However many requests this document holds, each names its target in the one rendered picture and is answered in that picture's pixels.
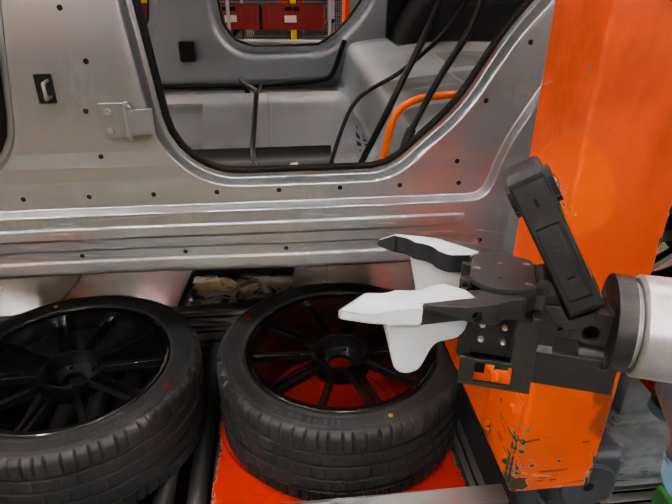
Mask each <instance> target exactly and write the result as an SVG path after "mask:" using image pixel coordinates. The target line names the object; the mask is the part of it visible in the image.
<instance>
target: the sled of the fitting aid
mask: <svg viewBox="0 0 672 504"><path fill-rule="evenodd" d="M623 459H624V461H623V462H622V465H621V468H620V471H619V476H618V478H617V480H616V483H615V486H614V487H619V486H630V485H641V484H652V483H663V481H662V477H661V467H662V464H663V461H664V457H663V452H659V453H648V454H636V455H625V456H623Z"/></svg>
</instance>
